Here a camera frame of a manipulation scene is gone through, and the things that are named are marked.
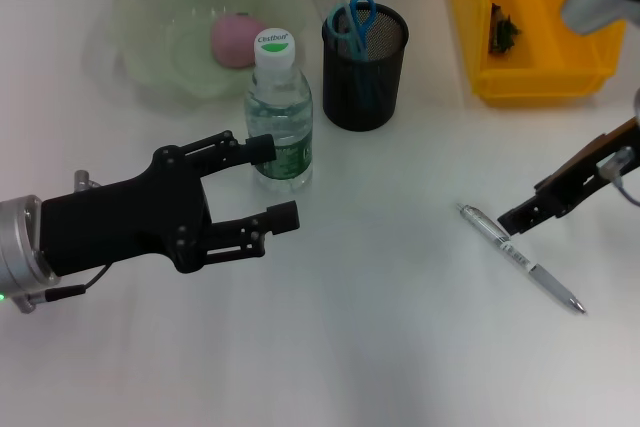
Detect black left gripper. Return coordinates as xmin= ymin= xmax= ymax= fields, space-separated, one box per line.
xmin=39 ymin=129 xmax=302 ymax=276

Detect clear green-label water bottle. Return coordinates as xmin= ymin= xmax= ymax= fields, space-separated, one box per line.
xmin=243 ymin=27 xmax=315 ymax=194

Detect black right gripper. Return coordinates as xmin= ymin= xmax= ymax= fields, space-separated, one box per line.
xmin=496 ymin=116 xmax=640 ymax=236

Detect pink peach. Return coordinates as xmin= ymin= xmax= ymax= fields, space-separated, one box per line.
xmin=209 ymin=14 xmax=266 ymax=68

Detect grey right gripper cable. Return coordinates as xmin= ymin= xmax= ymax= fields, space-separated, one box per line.
xmin=599 ymin=145 xmax=640 ymax=208

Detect blue sheathed scissors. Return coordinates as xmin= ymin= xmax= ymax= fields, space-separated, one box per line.
xmin=327 ymin=0 xmax=377 ymax=108

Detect black mesh pen holder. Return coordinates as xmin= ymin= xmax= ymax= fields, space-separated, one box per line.
xmin=321 ymin=1 xmax=410 ymax=132

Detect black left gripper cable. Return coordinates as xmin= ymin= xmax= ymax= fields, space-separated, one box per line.
xmin=24 ymin=264 xmax=111 ymax=304

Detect yellow plastic bin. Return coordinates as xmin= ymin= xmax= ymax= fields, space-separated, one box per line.
xmin=448 ymin=0 xmax=630 ymax=108

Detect green translucent fruit bowl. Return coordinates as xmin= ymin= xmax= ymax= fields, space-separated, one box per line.
xmin=82 ymin=0 xmax=307 ymax=111

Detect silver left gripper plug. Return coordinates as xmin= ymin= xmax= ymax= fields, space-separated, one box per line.
xmin=73 ymin=170 xmax=102 ymax=193

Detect clear grey ballpoint pen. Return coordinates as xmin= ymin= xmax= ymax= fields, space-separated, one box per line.
xmin=454 ymin=202 xmax=587 ymax=315

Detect green plastic wrapper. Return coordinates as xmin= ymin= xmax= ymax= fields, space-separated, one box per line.
xmin=487 ymin=2 xmax=525 ymax=56

